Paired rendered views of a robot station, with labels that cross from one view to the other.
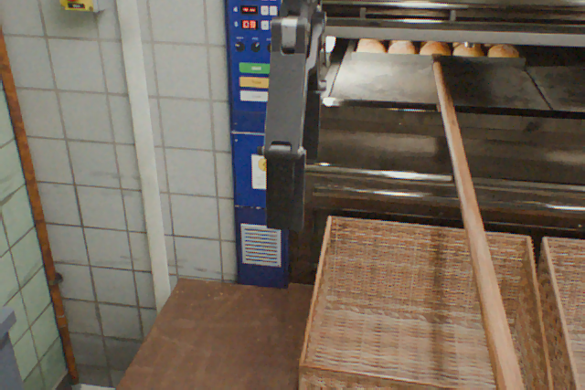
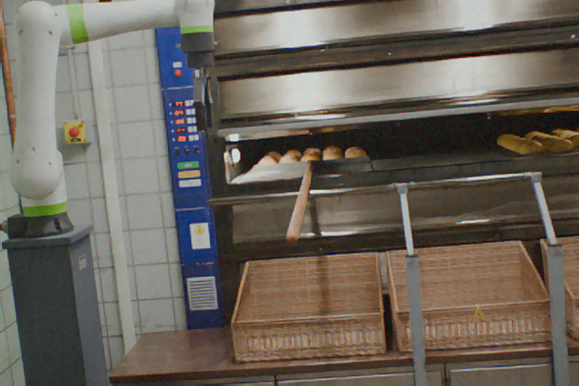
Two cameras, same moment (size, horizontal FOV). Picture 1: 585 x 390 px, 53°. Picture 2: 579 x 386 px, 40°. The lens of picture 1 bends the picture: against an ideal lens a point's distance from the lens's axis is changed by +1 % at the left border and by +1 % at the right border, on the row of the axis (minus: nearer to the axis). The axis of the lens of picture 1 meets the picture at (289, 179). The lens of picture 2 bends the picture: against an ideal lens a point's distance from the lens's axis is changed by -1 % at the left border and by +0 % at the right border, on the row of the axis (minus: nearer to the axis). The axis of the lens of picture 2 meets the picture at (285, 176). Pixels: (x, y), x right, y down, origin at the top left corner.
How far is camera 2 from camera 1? 1.82 m
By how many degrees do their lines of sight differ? 21
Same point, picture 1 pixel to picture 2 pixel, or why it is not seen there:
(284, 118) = (198, 92)
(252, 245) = (195, 294)
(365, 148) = (264, 211)
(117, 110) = (97, 209)
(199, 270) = (158, 327)
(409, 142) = (291, 202)
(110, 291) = not seen: hidden behind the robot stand
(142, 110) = (114, 205)
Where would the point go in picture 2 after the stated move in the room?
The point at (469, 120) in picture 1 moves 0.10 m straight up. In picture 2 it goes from (323, 181) to (321, 156)
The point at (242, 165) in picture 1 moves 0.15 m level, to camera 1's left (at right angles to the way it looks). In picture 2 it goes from (184, 233) to (148, 237)
